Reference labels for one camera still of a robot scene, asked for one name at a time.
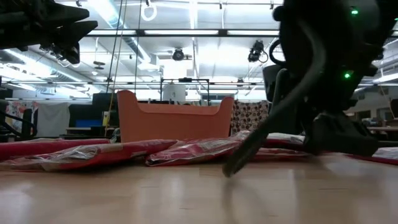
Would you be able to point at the floral cloth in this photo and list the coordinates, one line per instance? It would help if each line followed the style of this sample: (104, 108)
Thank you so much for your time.
(18, 109)

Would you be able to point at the blue box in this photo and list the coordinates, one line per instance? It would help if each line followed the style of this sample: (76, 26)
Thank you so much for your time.
(84, 123)

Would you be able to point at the orange plastic basket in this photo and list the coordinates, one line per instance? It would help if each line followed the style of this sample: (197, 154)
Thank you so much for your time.
(174, 124)

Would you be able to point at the black metal stand frame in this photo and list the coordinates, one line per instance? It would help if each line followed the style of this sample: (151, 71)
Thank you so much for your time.
(185, 80)

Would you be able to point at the white hanging cloth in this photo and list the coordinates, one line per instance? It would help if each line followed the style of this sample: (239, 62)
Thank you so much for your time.
(53, 119)

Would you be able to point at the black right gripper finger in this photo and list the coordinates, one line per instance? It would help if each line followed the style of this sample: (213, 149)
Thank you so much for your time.
(339, 140)

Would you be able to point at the red popcorn bag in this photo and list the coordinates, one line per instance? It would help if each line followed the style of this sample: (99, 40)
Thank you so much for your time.
(388, 154)
(109, 152)
(192, 151)
(280, 154)
(286, 138)
(46, 147)

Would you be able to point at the black chair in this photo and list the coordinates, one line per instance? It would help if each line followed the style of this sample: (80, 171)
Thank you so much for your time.
(29, 124)

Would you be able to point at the brown dotted cloth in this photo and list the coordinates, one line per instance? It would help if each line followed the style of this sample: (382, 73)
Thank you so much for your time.
(248, 116)

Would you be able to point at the black ceiling camera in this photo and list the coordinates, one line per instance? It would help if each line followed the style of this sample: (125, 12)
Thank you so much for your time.
(255, 49)
(56, 53)
(178, 55)

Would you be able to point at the white drum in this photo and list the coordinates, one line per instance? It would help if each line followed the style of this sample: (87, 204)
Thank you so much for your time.
(174, 93)

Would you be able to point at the wooden background table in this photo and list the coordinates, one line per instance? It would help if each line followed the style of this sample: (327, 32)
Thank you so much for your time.
(382, 128)

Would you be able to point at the black monitor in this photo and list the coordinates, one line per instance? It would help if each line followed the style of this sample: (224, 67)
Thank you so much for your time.
(104, 101)

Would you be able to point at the black overhead rig beam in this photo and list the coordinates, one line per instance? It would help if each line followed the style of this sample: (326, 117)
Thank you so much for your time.
(140, 32)

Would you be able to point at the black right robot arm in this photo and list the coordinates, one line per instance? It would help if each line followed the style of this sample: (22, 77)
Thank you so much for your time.
(311, 31)

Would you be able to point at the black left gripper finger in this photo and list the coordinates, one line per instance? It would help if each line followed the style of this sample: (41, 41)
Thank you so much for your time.
(68, 15)
(74, 31)

